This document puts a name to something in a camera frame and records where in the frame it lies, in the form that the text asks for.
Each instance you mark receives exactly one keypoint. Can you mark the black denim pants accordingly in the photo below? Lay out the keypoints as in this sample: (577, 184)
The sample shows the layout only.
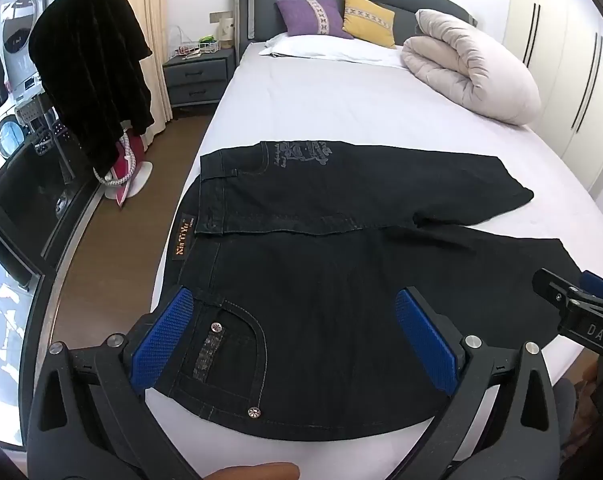
(326, 270)

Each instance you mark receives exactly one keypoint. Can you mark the washing machine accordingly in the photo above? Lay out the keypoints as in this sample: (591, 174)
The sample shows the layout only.
(10, 132)

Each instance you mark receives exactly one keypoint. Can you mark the grey nightstand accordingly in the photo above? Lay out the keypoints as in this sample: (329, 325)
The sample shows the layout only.
(199, 80)

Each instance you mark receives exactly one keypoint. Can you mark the beige curtain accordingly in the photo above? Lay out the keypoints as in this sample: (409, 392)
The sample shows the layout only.
(154, 15)

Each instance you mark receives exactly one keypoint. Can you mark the glass sliding door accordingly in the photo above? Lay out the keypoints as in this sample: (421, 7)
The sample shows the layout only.
(26, 200)

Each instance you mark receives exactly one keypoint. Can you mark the yellow patterned pillow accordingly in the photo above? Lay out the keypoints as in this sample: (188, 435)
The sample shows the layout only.
(369, 19)

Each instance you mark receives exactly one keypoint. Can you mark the hanging black garment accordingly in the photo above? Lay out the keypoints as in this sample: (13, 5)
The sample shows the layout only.
(91, 70)

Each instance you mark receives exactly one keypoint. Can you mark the person's left hand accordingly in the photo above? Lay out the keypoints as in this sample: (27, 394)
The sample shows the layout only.
(261, 472)

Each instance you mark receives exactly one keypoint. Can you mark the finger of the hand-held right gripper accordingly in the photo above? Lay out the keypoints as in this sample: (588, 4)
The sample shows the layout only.
(599, 285)
(589, 327)

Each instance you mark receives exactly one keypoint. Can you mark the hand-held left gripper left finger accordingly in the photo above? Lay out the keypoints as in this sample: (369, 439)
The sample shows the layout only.
(164, 335)

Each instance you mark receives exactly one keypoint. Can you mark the person's patterned clothing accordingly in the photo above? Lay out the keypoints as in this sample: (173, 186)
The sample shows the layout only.
(594, 400)

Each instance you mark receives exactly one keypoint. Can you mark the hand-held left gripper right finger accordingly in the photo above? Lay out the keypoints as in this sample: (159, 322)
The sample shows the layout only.
(424, 340)

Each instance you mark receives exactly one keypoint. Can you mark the red and white iron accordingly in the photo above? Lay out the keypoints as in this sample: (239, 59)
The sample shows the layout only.
(129, 165)

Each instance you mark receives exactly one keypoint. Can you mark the purple patterned pillow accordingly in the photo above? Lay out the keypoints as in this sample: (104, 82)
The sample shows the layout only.
(314, 17)

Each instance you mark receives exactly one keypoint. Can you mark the rolled beige duvet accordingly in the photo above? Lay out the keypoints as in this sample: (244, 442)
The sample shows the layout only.
(471, 70)

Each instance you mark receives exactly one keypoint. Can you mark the white pillow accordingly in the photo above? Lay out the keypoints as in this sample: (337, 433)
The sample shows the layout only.
(331, 50)

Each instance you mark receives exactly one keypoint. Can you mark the white wardrobe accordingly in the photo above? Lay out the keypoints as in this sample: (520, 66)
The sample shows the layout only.
(566, 60)

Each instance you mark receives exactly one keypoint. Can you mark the bed with white sheet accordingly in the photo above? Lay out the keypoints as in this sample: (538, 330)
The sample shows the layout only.
(341, 105)

